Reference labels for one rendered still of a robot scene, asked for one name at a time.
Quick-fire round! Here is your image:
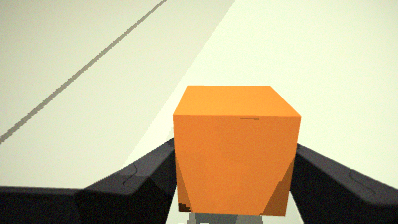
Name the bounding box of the orange block with dark blue square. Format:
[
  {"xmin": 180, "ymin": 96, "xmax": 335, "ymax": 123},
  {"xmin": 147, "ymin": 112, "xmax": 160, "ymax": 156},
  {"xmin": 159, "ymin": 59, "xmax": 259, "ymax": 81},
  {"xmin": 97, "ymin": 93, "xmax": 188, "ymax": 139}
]
[{"xmin": 173, "ymin": 86, "xmax": 302, "ymax": 216}]

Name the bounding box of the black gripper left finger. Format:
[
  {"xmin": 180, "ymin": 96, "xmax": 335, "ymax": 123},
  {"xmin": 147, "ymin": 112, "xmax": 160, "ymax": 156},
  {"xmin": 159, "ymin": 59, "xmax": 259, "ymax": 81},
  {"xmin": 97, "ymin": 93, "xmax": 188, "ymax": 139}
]
[{"xmin": 0, "ymin": 137, "xmax": 177, "ymax": 224}]

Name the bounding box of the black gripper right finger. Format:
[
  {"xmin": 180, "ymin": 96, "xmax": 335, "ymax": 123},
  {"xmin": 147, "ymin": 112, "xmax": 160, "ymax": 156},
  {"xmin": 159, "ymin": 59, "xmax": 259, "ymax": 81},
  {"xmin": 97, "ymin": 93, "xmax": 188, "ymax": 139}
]
[{"xmin": 290, "ymin": 143, "xmax": 398, "ymax": 224}]

